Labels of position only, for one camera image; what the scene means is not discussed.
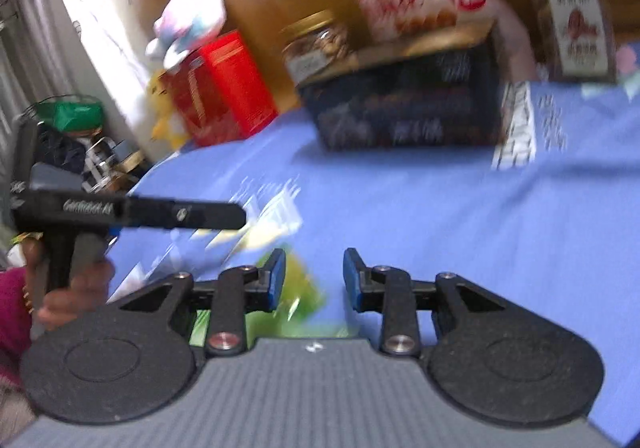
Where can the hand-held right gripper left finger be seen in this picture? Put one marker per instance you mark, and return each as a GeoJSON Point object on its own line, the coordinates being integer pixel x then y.
{"type": "Point", "coordinates": [274, 278]}

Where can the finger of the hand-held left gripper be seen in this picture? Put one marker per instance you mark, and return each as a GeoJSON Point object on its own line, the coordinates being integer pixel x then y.
{"type": "Point", "coordinates": [200, 216]}

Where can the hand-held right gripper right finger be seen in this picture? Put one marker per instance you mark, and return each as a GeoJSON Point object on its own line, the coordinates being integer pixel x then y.
{"type": "Point", "coordinates": [352, 278]}

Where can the dark green snack packet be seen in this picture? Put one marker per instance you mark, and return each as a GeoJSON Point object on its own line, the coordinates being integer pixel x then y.
{"type": "Point", "coordinates": [300, 288]}

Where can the person's left forearm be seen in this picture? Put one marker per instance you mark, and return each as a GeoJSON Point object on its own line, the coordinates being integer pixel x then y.
{"type": "Point", "coordinates": [12, 318]}

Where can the person's left hand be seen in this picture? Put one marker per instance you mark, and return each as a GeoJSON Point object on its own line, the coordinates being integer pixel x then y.
{"type": "Point", "coordinates": [85, 293]}

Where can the dark bag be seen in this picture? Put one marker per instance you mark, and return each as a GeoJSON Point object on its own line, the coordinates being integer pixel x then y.
{"type": "Point", "coordinates": [60, 148]}

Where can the green bag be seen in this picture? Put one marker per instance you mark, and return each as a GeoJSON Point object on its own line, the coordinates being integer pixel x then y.
{"type": "Point", "coordinates": [75, 115]}

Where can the yellow plush toy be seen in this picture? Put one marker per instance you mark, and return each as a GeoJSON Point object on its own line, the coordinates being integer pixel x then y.
{"type": "Point", "coordinates": [167, 123]}

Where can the blue bed sheet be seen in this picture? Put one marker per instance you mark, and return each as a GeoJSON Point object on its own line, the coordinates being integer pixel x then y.
{"type": "Point", "coordinates": [450, 208]}

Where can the red gift box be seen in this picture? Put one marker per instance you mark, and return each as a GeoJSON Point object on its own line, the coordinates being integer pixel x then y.
{"type": "Point", "coordinates": [220, 88]}

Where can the black gift box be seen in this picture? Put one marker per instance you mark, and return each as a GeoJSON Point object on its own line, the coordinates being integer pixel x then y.
{"type": "Point", "coordinates": [400, 103]}

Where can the grey curtain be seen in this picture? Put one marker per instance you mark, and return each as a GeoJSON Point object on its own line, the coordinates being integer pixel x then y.
{"type": "Point", "coordinates": [25, 28]}

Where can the pink white plush toy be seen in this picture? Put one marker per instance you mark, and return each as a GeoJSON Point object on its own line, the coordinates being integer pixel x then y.
{"type": "Point", "coordinates": [187, 20]}

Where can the short gold-lid nut jar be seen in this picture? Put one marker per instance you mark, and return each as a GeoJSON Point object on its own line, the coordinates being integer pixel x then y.
{"type": "Point", "coordinates": [315, 48]}

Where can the tall yellow-lid nut jar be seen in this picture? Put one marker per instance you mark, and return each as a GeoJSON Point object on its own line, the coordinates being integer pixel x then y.
{"type": "Point", "coordinates": [575, 23]}

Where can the pink cloth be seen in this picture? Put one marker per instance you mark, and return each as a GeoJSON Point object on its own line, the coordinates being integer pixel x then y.
{"type": "Point", "coordinates": [629, 68]}

